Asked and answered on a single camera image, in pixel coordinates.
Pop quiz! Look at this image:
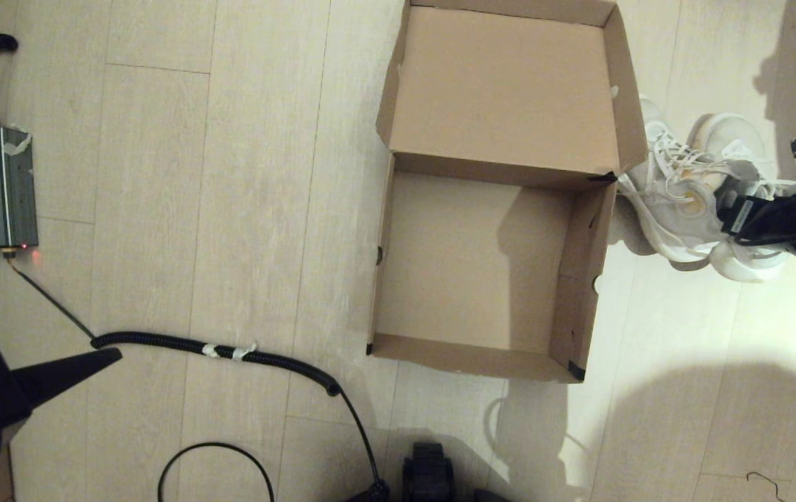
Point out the white lace-up sneaker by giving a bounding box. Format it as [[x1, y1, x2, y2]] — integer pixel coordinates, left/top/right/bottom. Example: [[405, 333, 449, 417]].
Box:
[[617, 96, 740, 264], [691, 113, 796, 283]]

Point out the brown cardboard shoe box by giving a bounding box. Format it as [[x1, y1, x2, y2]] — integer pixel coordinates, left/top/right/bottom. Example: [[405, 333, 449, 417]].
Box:
[[368, 0, 648, 383]]

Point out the grey power supply unit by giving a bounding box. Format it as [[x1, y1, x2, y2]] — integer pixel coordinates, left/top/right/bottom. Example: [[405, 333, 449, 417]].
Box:
[[0, 127, 40, 250]]

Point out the black robot torso base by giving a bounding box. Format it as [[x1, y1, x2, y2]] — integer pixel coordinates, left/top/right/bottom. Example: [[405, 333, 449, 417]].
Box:
[[401, 441, 458, 502]]

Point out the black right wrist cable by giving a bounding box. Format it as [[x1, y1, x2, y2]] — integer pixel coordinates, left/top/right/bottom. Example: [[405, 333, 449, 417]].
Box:
[[733, 234, 796, 274]]

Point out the thin black orange-tipped wire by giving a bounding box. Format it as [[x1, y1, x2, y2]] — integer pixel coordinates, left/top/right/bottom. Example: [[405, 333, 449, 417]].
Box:
[[3, 250, 97, 342]]

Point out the thin black looped cable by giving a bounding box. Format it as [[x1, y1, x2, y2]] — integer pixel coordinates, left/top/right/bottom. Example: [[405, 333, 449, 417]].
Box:
[[157, 442, 276, 502]]

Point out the black corrugated cable conduit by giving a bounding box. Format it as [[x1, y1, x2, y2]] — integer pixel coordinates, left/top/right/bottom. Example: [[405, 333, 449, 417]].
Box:
[[91, 333, 343, 398]]

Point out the small bent black wire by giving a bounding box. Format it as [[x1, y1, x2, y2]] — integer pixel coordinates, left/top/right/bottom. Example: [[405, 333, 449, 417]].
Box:
[[745, 472, 787, 500]]

